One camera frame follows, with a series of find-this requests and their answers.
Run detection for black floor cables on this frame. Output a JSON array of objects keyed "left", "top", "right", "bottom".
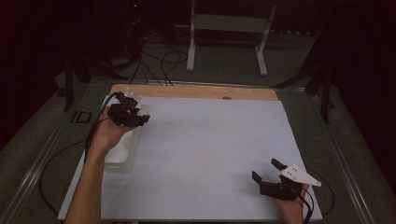
[{"left": 128, "top": 31, "right": 190, "bottom": 87}]

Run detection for right hand-held gripper cable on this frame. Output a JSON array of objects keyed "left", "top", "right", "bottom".
[{"left": 298, "top": 186, "right": 314, "bottom": 224}]

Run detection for black floor cable loop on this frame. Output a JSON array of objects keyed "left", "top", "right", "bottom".
[
  {"left": 305, "top": 167, "right": 336, "bottom": 217},
  {"left": 38, "top": 138, "right": 90, "bottom": 218}
]

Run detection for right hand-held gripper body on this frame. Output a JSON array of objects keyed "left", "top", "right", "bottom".
[{"left": 259, "top": 163, "right": 322, "bottom": 202}]

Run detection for white metal stand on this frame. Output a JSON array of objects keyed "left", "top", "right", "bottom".
[{"left": 186, "top": 0, "right": 278, "bottom": 77}]

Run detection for black stand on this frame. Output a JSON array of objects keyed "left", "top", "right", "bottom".
[
  {"left": 63, "top": 52, "right": 129, "bottom": 113},
  {"left": 270, "top": 31, "right": 336, "bottom": 125}
]

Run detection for hand-held gripper cable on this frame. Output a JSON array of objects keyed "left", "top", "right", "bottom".
[
  {"left": 83, "top": 91, "right": 120, "bottom": 162},
  {"left": 298, "top": 186, "right": 314, "bottom": 224}
]

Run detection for white table sheet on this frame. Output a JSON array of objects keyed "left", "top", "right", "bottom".
[{"left": 57, "top": 94, "right": 323, "bottom": 222}]

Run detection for left hand-held gripper cable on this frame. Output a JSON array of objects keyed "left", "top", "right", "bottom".
[{"left": 83, "top": 91, "right": 120, "bottom": 162}]

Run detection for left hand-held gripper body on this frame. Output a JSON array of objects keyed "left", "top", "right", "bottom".
[{"left": 107, "top": 88, "right": 138, "bottom": 127}]

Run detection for white rectangular plastic bin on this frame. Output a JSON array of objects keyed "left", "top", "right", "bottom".
[{"left": 103, "top": 94, "right": 145, "bottom": 175}]

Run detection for person's left hand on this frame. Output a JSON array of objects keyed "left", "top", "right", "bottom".
[{"left": 88, "top": 106, "right": 137, "bottom": 157}]

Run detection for person's right hand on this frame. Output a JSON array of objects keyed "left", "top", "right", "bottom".
[{"left": 275, "top": 184, "right": 310, "bottom": 217}]

